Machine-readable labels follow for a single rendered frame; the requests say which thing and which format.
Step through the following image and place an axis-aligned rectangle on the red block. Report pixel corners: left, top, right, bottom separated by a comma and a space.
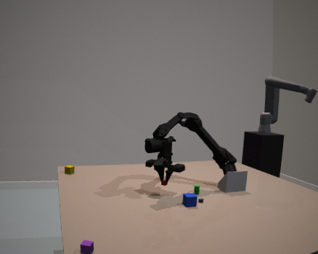
161, 179, 168, 186

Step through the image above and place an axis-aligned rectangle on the small purple block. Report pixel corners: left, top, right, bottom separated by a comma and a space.
81, 240, 94, 254

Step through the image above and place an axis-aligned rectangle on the small yellow block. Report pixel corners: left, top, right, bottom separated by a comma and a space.
65, 165, 74, 174

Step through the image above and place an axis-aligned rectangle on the blue cube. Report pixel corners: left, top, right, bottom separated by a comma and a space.
182, 193, 197, 208

